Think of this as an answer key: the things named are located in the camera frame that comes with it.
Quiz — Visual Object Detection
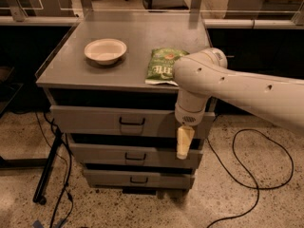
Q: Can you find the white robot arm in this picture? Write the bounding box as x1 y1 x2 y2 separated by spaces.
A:
173 47 304 160

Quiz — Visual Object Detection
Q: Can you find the green chip bag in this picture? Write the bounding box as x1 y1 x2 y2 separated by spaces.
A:
145 47 188 86

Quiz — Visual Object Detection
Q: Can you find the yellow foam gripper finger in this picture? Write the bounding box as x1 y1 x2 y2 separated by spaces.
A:
177 125 195 160

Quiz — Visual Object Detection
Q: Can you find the white horizontal rail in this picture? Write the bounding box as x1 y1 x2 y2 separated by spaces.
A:
0 16 304 30

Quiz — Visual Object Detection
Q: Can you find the grey bottom drawer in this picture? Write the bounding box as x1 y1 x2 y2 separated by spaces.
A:
84 169 195 189

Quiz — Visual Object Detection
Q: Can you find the grey top drawer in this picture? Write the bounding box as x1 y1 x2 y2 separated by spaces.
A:
49 104 216 140

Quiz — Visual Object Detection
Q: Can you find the black floor cable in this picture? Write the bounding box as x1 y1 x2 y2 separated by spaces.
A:
205 128 295 228
33 111 74 228

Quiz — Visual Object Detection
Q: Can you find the black floor cable right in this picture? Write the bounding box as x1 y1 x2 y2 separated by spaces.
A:
205 128 295 228

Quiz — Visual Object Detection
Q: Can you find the black stand leg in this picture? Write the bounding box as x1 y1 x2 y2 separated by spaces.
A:
32 128 62 205

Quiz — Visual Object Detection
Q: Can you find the grey middle drawer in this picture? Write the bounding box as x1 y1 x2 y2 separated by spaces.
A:
70 143 202 169

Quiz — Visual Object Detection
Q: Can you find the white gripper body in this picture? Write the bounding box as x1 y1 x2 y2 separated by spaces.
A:
175 104 204 126

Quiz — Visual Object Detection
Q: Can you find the grey metal drawer cabinet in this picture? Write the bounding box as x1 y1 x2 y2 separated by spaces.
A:
37 11 215 177

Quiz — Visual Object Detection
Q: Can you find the white paper bowl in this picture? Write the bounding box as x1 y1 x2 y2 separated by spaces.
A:
84 39 127 66

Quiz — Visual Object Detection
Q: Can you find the grey drawer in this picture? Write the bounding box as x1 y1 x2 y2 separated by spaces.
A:
84 169 195 189
70 143 202 169
49 104 216 140

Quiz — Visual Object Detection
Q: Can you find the black floor cable left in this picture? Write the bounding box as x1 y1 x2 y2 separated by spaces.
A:
33 111 74 228

